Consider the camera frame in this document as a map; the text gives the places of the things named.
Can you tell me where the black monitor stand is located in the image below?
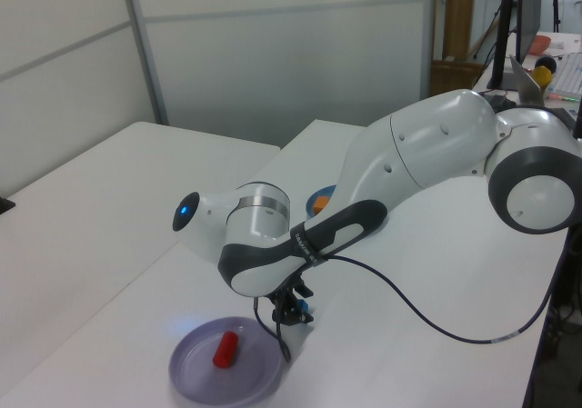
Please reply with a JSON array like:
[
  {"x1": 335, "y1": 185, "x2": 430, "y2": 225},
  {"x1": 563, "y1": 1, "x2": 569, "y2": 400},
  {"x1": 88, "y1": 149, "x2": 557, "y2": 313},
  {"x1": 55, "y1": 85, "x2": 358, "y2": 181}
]
[{"x1": 486, "y1": 0, "x2": 517, "y2": 92}]

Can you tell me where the grey laptop lid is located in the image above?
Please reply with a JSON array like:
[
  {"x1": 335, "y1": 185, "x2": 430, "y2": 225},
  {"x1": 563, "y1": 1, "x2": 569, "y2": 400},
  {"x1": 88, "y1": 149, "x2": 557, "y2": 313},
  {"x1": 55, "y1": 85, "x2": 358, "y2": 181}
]
[{"x1": 508, "y1": 55, "x2": 547, "y2": 105}]

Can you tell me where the black computer monitor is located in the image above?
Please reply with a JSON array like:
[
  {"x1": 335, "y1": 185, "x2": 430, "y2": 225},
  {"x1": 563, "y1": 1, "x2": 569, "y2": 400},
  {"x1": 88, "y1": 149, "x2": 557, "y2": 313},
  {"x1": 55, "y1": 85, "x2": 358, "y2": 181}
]
[{"x1": 517, "y1": 0, "x2": 545, "y2": 64}]

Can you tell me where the black velcro strap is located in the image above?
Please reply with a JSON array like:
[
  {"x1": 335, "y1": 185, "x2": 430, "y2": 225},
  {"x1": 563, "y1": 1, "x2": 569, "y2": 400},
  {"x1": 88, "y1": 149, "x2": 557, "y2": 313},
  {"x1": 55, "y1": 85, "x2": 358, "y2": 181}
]
[{"x1": 289, "y1": 221, "x2": 322, "y2": 266}]

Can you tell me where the blue plate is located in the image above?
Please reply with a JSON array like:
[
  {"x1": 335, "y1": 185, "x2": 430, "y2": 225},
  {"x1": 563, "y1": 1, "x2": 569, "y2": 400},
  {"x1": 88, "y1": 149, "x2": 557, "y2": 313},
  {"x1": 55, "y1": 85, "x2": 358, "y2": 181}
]
[{"x1": 304, "y1": 184, "x2": 340, "y2": 222}]

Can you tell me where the white keyboard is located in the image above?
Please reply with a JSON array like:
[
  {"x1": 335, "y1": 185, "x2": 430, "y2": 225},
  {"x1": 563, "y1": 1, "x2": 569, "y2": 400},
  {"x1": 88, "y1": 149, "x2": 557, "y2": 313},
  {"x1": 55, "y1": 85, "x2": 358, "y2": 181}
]
[{"x1": 547, "y1": 52, "x2": 582, "y2": 104}]

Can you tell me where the grey metal partition post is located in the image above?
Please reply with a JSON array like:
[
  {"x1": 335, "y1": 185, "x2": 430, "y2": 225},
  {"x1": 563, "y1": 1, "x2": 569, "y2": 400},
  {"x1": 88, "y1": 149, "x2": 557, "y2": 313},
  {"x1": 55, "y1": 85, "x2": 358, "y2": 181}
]
[
  {"x1": 118, "y1": 0, "x2": 170, "y2": 126},
  {"x1": 422, "y1": 0, "x2": 450, "y2": 98}
]

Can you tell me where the brown wooden cabinet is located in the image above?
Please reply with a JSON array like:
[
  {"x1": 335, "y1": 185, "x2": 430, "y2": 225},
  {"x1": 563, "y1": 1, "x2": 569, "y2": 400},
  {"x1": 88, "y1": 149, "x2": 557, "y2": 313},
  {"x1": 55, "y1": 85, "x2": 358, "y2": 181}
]
[{"x1": 430, "y1": 0, "x2": 487, "y2": 96}]

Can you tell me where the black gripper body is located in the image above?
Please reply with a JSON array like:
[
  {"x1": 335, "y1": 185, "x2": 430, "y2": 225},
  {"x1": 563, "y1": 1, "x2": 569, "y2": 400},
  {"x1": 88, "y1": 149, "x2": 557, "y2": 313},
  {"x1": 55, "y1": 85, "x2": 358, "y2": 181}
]
[{"x1": 266, "y1": 284, "x2": 299, "y2": 325}]

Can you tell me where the red cylinder block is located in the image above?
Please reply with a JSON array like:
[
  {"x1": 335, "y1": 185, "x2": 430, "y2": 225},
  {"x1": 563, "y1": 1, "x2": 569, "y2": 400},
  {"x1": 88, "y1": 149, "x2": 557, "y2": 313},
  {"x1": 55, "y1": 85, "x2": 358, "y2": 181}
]
[{"x1": 212, "y1": 331, "x2": 240, "y2": 369}]

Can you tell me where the yellow ball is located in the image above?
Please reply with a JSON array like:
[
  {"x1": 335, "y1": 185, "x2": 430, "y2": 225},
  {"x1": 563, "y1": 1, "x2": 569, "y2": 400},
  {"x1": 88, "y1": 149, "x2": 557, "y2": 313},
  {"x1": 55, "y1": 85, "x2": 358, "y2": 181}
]
[{"x1": 532, "y1": 65, "x2": 554, "y2": 89}]

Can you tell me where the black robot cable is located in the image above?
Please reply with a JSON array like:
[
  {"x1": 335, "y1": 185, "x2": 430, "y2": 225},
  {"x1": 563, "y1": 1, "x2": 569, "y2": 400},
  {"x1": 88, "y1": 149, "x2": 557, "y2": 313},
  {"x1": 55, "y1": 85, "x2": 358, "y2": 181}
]
[{"x1": 252, "y1": 233, "x2": 577, "y2": 364}]

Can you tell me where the purple plate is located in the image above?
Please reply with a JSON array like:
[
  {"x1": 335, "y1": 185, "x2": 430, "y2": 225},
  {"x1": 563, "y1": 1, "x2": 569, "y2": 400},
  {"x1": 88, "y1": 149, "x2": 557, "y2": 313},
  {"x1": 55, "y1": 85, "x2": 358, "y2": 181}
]
[{"x1": 168, "y1": 315, "x2": 283, "y2": 403}]

